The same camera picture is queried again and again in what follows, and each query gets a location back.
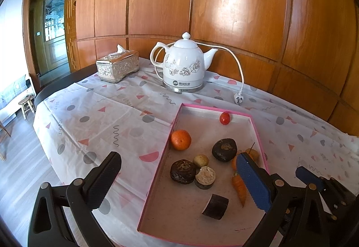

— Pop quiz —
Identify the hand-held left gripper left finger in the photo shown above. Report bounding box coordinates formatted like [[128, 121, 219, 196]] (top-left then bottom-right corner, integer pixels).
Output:
[[27, 151, 122, 247]]

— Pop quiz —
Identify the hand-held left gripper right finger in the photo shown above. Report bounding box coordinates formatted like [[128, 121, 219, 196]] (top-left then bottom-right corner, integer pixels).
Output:
[[236, 152, 330, 247]]

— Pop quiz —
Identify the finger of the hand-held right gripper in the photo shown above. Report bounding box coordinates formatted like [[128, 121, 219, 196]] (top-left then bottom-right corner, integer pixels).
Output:
[[296, 166, 326, 192]]

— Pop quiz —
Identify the long orange carrot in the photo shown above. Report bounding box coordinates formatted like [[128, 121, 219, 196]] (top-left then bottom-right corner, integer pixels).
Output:
[[231, 173, 248, 207]]

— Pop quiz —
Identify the pink shallow cardboard tray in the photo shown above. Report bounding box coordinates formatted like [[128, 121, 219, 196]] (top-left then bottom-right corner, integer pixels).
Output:
[[136, 103, 270, 247]]

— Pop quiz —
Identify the dark round cake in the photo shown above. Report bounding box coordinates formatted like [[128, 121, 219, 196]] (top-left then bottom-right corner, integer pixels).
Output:
[[212, 138, 238, 161], [170, 159, 197, 184]]

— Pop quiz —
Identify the dark cylindrical cake block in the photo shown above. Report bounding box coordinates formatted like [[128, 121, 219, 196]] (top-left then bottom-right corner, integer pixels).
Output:
[[201, 194, 229, 220]]

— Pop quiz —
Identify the beige-topped round cake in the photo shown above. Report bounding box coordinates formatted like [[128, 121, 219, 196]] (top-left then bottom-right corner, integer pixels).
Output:
[[195, 166, 217, 190]]

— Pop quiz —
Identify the small beige ball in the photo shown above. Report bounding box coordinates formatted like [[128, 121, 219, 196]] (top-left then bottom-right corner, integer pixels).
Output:
[[193, 154, 209, 168]]

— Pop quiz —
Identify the white patterned tablecloth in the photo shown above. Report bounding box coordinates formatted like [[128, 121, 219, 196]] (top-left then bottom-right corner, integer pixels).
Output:
[[33, 56, 359, 247]]

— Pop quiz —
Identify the orange mandarin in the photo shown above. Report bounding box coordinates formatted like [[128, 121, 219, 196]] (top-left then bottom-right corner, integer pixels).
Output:
[[171, 130, 192, 151]]

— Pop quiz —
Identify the black table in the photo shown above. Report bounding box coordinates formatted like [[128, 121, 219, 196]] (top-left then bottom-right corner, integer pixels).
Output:
[[34, 63, 97, 107]]

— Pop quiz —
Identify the small wooden stool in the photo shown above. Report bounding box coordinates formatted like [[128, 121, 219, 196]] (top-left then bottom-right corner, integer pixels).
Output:
[[18, 95, 35, 120]]

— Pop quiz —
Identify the wooden chair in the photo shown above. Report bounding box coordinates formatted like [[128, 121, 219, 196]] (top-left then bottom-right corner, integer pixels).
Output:
[[0, 119, 13, 162]]

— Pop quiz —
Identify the silver embossed tissue box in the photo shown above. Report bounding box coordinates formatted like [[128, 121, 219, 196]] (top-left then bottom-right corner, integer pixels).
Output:
[[96, 45, 140, 84]]

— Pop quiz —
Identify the silver kettle base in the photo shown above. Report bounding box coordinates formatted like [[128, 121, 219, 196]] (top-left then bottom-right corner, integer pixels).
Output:
[[163, 80, 205, 94]]

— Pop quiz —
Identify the plaid cushioned bench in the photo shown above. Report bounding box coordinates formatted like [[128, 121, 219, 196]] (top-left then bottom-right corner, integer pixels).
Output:
[[0, 75, 35, 130]]

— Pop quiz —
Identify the wooden door with glass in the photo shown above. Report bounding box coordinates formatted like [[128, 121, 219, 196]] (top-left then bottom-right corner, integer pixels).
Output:
[[24, 0, 74, 88]]

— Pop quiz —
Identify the white floral ceramic kettle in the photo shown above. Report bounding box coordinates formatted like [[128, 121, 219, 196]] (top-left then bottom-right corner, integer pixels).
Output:
[[150, 32, 219, 90]]

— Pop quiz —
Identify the white power cable with plug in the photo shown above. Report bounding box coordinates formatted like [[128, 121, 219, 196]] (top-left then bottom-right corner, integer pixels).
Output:
[[154, 42, 244, 105]]

